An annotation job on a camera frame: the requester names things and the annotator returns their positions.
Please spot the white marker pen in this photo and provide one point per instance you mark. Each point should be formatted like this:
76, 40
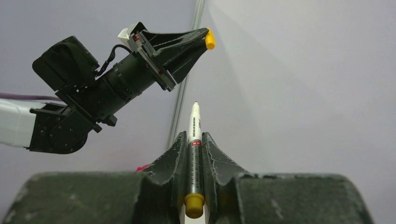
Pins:
194, 199

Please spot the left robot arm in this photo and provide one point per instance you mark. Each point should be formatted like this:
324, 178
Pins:
88, 94

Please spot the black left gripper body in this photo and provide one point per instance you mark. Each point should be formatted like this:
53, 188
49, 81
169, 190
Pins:
140, 45

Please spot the pink cloth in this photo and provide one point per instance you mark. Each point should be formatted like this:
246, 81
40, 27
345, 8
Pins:
142, 167

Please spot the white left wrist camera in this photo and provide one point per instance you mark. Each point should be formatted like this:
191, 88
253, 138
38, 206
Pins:
124, 37

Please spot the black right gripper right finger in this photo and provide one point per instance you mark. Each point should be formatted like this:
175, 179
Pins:
235, 196

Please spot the yellow marker cap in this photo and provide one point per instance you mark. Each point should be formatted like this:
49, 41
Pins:
210, 40

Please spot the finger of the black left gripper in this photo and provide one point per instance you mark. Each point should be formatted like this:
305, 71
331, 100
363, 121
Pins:
178, 59
162, 41

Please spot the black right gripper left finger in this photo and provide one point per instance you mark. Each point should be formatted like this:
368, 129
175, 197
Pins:
153, 195

